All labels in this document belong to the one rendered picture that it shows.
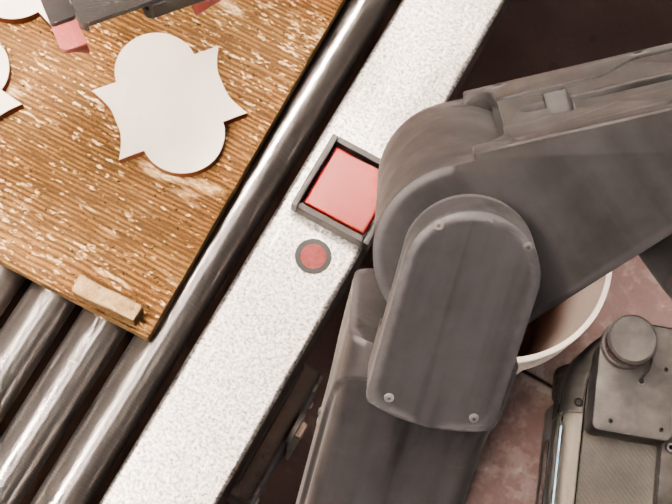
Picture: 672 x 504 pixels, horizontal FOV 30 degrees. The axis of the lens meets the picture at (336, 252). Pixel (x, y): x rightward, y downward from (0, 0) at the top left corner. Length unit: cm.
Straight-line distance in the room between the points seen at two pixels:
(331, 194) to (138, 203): 17
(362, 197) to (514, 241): 74
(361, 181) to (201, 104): 15
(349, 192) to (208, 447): 25
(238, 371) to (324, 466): 64
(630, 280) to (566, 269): 174
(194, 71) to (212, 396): 28
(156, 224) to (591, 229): 73
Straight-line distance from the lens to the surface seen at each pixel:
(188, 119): 109
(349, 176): 110
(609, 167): 37
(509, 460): 201
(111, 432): 105
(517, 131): 38
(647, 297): 212
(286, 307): 107
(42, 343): 109
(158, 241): 107
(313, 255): 108
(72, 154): 110
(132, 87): 111
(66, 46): 99
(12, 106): 112
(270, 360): 106
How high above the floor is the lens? 195
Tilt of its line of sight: 73 degrees down
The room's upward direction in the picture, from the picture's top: 12 degrees clockwise
